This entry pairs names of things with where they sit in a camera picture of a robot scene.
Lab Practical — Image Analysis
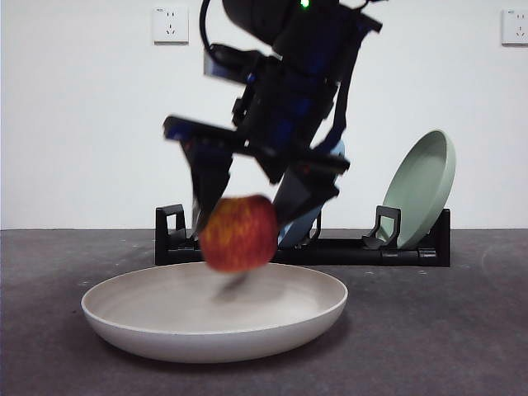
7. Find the green round plate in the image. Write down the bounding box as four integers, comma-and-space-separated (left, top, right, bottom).
381, 130, 457, 251

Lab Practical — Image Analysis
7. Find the cream round plate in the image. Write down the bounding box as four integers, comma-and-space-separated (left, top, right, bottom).
81, 262, 349, 364

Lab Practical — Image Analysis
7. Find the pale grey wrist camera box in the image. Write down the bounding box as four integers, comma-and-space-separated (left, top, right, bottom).
203, 43, 257, 86

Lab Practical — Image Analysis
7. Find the blue round plate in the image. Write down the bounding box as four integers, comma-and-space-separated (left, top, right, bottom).
276, 139, 347, 248

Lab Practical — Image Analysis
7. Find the white wall socket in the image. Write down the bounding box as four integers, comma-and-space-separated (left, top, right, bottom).
153, 7, 190, 45
501, 8, 528, 46

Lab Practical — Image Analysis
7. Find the red yellow apple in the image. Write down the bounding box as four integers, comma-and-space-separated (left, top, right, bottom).
199, 194, 280, 272

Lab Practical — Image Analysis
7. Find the black plate rack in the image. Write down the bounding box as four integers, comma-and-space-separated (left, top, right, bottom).
154, 203, 451, 267

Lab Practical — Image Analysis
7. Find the black cable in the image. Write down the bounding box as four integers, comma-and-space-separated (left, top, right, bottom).
199, 0, 232, 54
311, 24, 368, 152

